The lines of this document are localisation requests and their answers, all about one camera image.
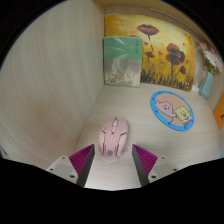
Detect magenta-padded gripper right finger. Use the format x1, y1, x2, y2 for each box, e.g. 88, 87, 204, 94
131, 143, 180, 187

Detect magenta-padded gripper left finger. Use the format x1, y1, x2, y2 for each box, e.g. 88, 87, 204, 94
45, 143, 96, 188

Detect pink computer mouse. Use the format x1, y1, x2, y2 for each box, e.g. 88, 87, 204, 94
97, 115, 129, 165

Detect round cartoon-print mouse pad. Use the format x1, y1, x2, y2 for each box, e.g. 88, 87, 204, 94
149, 90, 195, 132

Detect white power adapter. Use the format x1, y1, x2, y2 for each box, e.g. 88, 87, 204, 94
191, 81, 201, 94

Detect pale teal vase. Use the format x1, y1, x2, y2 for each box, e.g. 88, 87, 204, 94
199, 70, 214, 100

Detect green-covered book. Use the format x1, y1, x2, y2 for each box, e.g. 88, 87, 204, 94
102, 35, 144, 89

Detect yellow poppy flower painting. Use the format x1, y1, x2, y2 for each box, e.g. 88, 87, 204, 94
104, 13, 197, 93

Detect pink and white flower bouquet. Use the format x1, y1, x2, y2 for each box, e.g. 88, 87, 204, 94
196, 39, 224, 75

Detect white light bar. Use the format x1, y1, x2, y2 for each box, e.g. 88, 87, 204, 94
149, 7, 201, 34

